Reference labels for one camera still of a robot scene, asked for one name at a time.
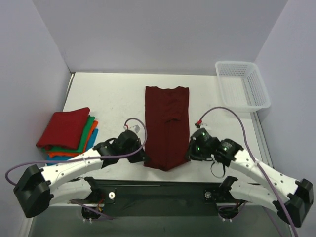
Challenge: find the folded green t shirt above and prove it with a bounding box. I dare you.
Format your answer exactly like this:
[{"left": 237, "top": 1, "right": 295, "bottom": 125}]
[{"left": 41, "top": 116, "right": 98, "bottom": 153}]

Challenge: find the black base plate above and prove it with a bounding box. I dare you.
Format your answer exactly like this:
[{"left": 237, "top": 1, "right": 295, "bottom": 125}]
[{"left": 70, "top": 178, "right": 247, "bottom": 218}]

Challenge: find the folded orange t shirt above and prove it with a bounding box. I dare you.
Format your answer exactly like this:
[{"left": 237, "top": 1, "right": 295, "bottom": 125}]
[{"left": 47, "top": 117, "right": 98, "bottom": 154}]

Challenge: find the purple cable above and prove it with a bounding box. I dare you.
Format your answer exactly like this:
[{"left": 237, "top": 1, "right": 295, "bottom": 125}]
[
  {"left": 4, "top": 118, "right": 148, "bottom": 186},
  {"left": 201, "top": 106, "right": 299, "bottom": 237}
]

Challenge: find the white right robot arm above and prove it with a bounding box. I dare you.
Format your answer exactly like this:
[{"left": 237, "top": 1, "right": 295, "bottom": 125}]
[{"left": 187, "top": 128, "right": 314, "bottom": 228}]

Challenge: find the folded red t shirt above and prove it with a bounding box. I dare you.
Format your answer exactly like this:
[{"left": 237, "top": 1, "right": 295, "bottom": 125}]
[{"left": 36, "top": 107, "right": 90, "bottom": 150}]

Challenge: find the dark red t shirt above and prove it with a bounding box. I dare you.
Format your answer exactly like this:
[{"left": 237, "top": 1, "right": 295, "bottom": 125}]
[{"left": 144, "top": 86, "right": 190, "bottom": 171}]

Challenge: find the white plastic basket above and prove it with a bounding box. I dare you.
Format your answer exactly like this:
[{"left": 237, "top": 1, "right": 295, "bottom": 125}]
[{"left": 215, "top": 61, "right": 271, "bottom": 112}]

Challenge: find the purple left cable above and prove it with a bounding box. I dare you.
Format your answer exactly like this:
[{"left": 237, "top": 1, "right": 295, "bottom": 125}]
[{"left": 4, "top": 118, "right": 148, "bottom": 186}]

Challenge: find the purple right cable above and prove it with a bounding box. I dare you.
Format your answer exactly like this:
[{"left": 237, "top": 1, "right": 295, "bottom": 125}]
[{"left": 201, "top": 106, "right": 299, "bottom": 237}]

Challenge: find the aluminium rail frame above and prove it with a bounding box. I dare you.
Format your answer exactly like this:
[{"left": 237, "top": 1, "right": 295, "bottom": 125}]
[{"left": 250, "top": 112, "right": 274, "bottom": 168}]

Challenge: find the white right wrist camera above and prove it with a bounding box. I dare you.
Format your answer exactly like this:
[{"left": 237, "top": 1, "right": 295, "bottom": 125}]
[{"left": 195, "top": 120, "right": 211, "bottom": 131}]

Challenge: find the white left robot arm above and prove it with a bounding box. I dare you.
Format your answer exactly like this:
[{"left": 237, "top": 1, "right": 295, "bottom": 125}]
[{"left": 13, "top": 130, "right": 150, "bottom": 218}]

